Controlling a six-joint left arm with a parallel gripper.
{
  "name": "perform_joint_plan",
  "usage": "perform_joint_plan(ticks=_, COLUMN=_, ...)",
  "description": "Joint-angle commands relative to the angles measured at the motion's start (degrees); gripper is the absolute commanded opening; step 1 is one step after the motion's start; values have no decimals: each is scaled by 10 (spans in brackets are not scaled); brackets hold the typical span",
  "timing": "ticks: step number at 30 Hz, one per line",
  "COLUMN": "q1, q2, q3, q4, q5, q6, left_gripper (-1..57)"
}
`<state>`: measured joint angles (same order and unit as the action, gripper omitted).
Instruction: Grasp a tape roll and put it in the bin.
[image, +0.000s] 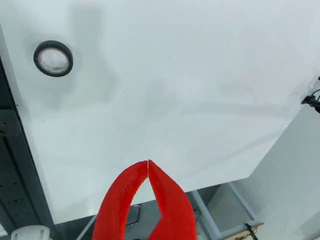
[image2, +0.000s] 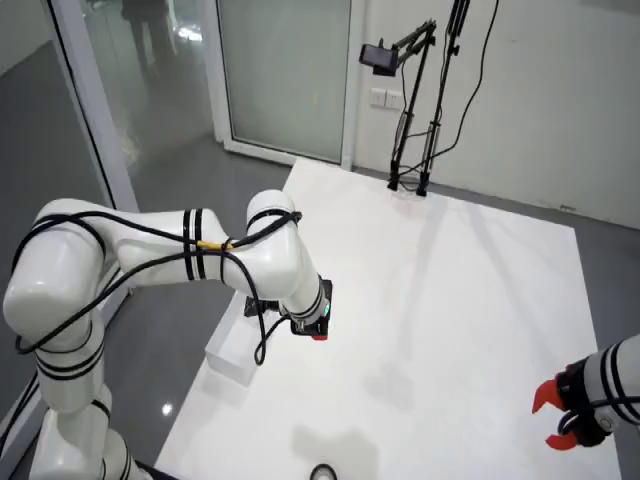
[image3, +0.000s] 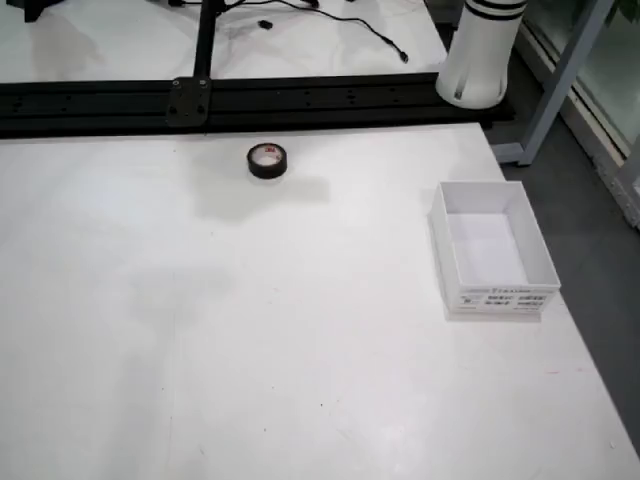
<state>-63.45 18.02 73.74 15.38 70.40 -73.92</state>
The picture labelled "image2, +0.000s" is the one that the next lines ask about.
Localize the grey glass partition frame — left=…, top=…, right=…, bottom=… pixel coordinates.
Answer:
left=45, top=0, right=141, bottom=214

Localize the idle black gripper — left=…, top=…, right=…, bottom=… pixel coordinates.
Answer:
left=290, top=278, right=335, bottom=343

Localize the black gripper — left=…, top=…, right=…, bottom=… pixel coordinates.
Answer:
left=530, top=360, right=617, bottom=450

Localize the black cable on idle arm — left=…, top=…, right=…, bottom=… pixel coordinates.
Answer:
left=10, top=209, right=304, bottom=367

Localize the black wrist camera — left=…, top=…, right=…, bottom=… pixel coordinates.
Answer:
left=243, top=295, right=280, bottom=318

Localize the black boom camera stand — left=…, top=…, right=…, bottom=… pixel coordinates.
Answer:
left=415, top=0, right=472, bottom=197
left=386, top=17, right=438, bottom=193

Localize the white rectangular bin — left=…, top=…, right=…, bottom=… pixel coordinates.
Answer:
left=203, top=290, right=291, bottom=388

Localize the black camera on boom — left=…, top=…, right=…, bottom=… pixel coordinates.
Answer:
left=359, top=41, right=402, bottom=78

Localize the frosted glass door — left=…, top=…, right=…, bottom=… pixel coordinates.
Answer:
left=215, top=0, right=355, bottom=167

